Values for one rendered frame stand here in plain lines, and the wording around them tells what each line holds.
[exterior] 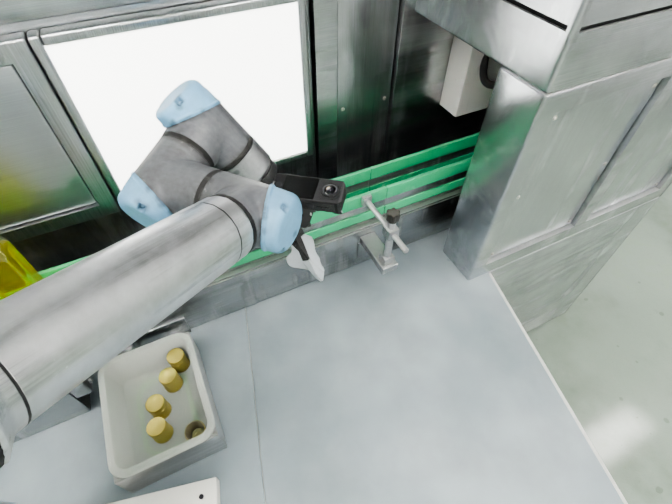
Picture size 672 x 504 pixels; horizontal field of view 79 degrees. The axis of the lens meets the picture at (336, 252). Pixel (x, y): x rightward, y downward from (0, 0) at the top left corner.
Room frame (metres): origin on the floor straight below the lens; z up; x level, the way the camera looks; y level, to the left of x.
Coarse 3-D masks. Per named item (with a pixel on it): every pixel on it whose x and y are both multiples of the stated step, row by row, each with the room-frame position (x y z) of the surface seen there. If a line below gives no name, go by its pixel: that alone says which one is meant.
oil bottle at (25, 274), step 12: (0, 240) 0.43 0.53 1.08; (0, 252) 0.41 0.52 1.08; (12, 252) 0.43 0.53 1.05; (0, 264) 0.39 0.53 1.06; (12, 264) 0.40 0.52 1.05; (24, 264) 0.43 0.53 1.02; (0, 276) 0.39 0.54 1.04; (12, 276) 0.39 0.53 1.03; (24, 276) 0.40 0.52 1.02; (36, 276) 0.43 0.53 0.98; (0, 288) 0.38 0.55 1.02; (12, 288) 0.39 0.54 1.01
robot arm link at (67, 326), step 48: (240, 192) 0.33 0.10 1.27; (288, 192) 0.35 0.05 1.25; (144, 240) 0.22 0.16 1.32; (192, 240) 0.24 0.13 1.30; (240, 240) 0.27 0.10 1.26; (288, 240) 0.32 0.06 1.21; (48, 288) 0.15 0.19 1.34; (96, 288) 0.16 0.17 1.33; (144, 288) 0.18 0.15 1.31; (192, 288) 0.20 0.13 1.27; (0, 336) 0.11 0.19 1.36; (48, 336) 0.12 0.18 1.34; (96, 336) 0.13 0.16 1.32; (0, 384) 0.09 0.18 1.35; (48, 384) 0.10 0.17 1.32; (0, 432) 0.06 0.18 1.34
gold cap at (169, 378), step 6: (162, 372) 0.33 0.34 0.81; (168, 372) 0.33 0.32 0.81; (174, 372) 0.33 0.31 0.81; (162, 378) 0.31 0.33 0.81; (168, 378) 0.31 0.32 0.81; (174, 378) 0.31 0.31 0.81; (180, 378) 0.32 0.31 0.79; (162, 384) 0.30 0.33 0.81; (168, 384) 0.30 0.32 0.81; (174, 384) 0.31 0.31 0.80; (180, 384) 0.32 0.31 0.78; (168, 390) 0.30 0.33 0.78; (174, 390) 0.30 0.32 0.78
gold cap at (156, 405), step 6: (150, 396) 0.28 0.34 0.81; (156, 396) 0.28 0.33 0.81; (162, 396) 0.28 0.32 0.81; (150, 402) 0.27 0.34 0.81; (156, 402) 0.27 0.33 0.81; (162, 402) 0.27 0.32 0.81; (168, 402) 0.28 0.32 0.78; (150, 408) 0.26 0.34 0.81; (156, 408) 0.26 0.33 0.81; (162, 408) 0.26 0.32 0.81; (168, 408) 0.27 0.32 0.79; (156, 414) 0.25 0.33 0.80; (162, 414) 0.25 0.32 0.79; (168, 414) 0.26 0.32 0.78
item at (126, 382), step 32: (128, 352) 0.35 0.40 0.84; (160, 352) 0.37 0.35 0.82; (192, 352) 0.35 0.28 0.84; (128, 384) 0.32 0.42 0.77; (160, 384) 0.32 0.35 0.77; (192, 384) 0.32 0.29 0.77; (128, 416) 0.26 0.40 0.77; (192, 416) 0.26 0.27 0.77; (128, 448) 0.20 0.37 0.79; (160, 448) 0.20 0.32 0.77
